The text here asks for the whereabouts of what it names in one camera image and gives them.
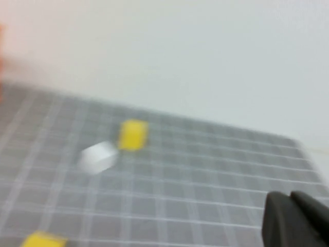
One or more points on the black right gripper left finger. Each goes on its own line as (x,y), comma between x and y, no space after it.
(285,223)

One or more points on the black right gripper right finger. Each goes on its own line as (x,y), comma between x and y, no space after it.
(313,208)

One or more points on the orange plastic cutlery holder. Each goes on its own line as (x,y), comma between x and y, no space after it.
(1,49)

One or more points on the grey grid table mat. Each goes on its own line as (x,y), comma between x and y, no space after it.
(180,180)

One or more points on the yellow cube block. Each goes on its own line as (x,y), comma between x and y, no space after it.
(133,135)
(43,240)

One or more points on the white cube block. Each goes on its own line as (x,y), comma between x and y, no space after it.
(97,157)

